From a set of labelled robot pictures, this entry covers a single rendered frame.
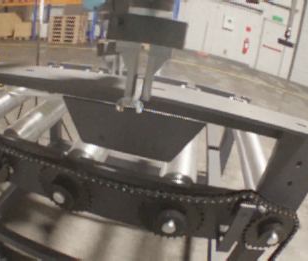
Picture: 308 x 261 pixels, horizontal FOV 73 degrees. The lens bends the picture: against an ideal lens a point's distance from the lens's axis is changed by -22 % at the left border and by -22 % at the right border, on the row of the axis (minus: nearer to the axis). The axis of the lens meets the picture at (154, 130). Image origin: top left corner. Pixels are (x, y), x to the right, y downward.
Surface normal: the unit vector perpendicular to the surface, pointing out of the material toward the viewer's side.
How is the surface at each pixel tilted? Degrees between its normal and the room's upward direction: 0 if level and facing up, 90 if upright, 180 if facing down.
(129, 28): 90
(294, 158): 90
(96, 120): 90
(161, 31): 90
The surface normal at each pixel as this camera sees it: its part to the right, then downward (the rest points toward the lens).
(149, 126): -0.16, 0.43
